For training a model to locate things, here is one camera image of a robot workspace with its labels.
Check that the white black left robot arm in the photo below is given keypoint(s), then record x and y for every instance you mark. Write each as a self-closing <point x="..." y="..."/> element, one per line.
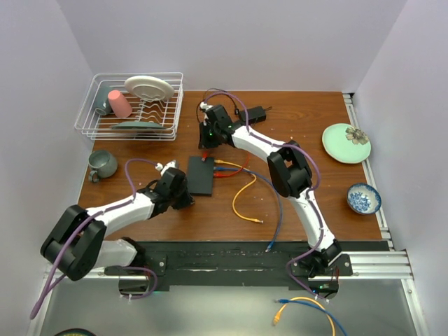
<point x="77" y="245"/>

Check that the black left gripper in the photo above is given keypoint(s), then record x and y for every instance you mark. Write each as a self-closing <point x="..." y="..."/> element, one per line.
<point x="187" y="200"/>

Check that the white wire dish rack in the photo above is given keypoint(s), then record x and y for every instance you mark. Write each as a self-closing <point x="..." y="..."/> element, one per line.
<point x="132" y="106"/>

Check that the grey ceramic mug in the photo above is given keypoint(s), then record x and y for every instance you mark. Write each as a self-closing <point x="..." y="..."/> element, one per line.
<point x="102" y="164"/>

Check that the grey green plate in rack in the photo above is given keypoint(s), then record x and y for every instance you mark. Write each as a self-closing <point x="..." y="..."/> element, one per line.
<point x="138" y="125"/>

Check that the black power adapter brick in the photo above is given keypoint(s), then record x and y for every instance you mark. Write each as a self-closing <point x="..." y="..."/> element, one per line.
<point x="255" y="115"/>

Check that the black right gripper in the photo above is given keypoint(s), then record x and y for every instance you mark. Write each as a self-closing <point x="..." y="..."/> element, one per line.
<point x="204" y="143"/>

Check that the dark green cup in rack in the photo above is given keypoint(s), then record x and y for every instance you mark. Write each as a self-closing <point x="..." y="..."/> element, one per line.
<point x="101" y="104"/>

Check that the dark round object bottom edge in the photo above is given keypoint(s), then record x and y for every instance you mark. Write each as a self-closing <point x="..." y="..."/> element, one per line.
<point x="75" y="332"/>

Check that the white plate in rack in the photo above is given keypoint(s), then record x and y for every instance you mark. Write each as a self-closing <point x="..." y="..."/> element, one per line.
<point x="149" y="87"/>

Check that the mint green flower plate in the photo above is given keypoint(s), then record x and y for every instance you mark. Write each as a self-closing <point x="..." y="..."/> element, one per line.
<point x="346" y="143"/>

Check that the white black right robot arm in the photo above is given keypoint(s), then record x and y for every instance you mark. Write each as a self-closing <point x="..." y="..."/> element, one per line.
<point x="290" y="175"/>

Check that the black network switch box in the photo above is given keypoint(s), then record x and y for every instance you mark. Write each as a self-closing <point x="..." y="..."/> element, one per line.
<point x="200" y="175"/>

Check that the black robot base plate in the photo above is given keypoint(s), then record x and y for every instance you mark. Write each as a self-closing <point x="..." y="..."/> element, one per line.
<point x="239" y="263"/>

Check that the blue white patterned bowl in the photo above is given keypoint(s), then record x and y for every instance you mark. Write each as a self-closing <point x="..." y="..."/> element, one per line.
<point x="363" y="199"/>

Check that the pink plastic cup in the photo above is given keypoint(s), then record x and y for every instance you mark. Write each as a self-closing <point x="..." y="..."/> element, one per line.
<point x="119" y="104"/>

